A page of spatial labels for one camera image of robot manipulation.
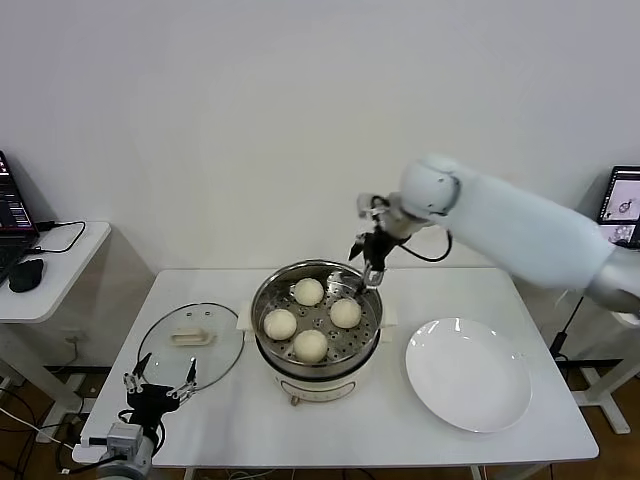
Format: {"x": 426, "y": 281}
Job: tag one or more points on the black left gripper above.
{"x": 150, "y": 404}

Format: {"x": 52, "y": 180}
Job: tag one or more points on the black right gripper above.
{"x": 380, "y": 247}

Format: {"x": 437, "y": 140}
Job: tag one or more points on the white steamed baozi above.
{"x": 308, "y": 291}
{"x": 280, "y": 324}
{"x": 346, "y": 313}
{"x": 310, "y": 345}

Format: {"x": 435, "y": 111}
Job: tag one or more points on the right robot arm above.
{"x": 525, "y": 230}

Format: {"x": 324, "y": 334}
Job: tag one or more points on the steel perforated steamer basket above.
{"x": 272, "y": 290}

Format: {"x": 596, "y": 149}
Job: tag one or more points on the cream electric pot base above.
{"x": 315, "y": 387}

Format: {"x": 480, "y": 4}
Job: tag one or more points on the white side desk beige panel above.
{"x": 70, "y": 270}

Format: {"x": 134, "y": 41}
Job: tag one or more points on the white round plate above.
{"x": 465, "y": 375}

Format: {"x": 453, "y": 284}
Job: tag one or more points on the black computer mouse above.
{"x": 27, "y": 276}

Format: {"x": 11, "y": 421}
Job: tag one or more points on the dark laptop with red screen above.
{"x": 12, "y": 210}

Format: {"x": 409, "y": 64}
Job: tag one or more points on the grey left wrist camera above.
{"x": 125, "y": 436}

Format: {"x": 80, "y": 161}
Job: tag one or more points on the grey laptop showing camera views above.
{"x": 622, "y": 200}

